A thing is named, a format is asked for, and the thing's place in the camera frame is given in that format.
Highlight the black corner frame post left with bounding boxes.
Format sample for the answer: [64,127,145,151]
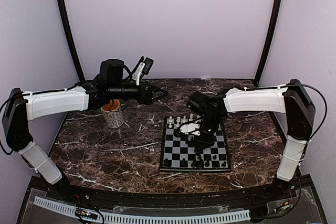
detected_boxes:
[57,0,85,81]

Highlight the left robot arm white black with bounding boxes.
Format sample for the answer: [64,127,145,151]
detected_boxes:
[1,57,168,201]

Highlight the black and white chessboard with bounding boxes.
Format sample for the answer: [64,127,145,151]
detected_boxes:
[159,116,232,173]

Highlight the white rook corner piece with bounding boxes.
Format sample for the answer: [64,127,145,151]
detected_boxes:
[168,116,174,128]

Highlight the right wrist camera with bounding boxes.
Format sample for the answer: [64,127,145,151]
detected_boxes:
[179,123,201,136]

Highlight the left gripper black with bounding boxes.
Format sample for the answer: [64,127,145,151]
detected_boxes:
[109,78,169,105]

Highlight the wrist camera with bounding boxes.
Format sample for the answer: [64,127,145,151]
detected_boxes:
[132,56,154,86]
[179,123,201,136]

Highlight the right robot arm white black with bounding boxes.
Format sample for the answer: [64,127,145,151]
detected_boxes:
[178,79,326,200]

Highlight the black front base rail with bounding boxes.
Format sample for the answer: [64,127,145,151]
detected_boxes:
[17,175,327,223]

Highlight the white perforated cable duct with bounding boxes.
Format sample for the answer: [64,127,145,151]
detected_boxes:
[33,196,250,223]

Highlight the white patterned mug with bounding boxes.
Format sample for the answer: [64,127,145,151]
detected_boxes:
[100,99,124,129]

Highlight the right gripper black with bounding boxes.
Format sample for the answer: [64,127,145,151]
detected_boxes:
[194,113,224,152]

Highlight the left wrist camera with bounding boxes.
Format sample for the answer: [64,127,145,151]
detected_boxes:
[132,56,154,86]

